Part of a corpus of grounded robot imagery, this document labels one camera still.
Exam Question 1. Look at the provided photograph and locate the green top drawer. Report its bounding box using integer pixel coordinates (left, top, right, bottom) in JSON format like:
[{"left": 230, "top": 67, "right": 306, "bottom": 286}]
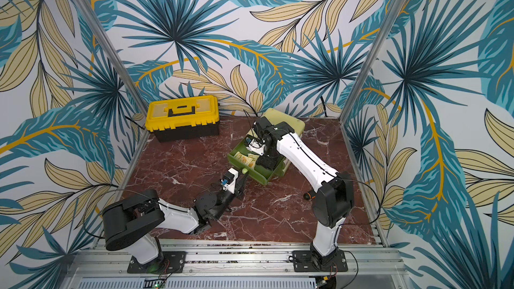
[{"left": 227, "top": 140, "right": 290, "bottom": 185}]

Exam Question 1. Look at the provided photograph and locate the cream cookie packet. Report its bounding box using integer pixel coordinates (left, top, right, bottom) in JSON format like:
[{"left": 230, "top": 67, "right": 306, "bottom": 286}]
[
  {"left": 240, "top": 155, "right": 258, "bottom": 169},
  {"left": 234, "top": 152, "right": 254, "bottom": 163}
]

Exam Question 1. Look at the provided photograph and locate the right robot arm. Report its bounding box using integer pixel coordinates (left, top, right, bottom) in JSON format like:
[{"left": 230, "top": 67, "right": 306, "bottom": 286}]
[{"left": 247, "top": 117, "right": 355, "bottom": 271}]

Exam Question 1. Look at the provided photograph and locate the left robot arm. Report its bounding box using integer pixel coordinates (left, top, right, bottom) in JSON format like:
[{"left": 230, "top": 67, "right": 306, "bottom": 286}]
[{"left": 102, "top": 168, "right": 248, "bottom": 266}]

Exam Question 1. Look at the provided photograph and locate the light green drawer cabinet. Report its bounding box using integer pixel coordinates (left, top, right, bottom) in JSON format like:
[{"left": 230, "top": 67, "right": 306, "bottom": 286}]
[{"left": 249, "top": 109, "right": 305, "bottom": 146}]

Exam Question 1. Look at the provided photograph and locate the black orange screwdriver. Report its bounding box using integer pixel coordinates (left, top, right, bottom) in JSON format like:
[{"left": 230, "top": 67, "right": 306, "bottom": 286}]
[{"left": 303, "top": 190, "right": 316, "bottom": 201}]

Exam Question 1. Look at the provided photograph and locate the yellow black toolbox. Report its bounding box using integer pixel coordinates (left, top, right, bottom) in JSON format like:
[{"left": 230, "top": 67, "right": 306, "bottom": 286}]
[{"left": 145, "top": 95, "right": 220, "bottom": 143}]

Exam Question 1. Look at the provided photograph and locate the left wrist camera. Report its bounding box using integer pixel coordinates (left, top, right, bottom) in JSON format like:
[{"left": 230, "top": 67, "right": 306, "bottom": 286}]
[{"left": 222, "top": 168, "right": 239, "bottom": 194}]

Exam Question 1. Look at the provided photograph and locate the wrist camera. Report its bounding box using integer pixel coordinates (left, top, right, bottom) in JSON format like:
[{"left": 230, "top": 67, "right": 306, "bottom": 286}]
[
  {"left": 222, "top": 168, "right": 239, "bottom": 194},
  {"left": 244, "top": 135, "right": 265, "bottom": 156}
]

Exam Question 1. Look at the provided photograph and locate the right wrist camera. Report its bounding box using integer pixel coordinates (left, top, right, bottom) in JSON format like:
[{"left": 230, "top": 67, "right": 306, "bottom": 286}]
[{"left": 244, "top": 135, "right": 265, "bottom": 156}]

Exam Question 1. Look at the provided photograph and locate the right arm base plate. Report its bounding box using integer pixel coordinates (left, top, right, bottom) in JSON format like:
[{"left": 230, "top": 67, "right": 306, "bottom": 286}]
[{"left": 289, "top": 249, "right": 348, "bottom": 273}]

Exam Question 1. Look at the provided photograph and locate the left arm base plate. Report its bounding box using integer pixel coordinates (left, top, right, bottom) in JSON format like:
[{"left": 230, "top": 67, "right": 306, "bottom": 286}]
[{"left": 127, "top": 251, "right": 186, "bottom": 275}]

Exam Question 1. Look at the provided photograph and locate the aluminium front rail frame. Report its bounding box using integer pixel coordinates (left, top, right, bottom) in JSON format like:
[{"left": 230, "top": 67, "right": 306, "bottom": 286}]
[{"left": 61, "top": 239, "right": 414, "bottom": 288}]

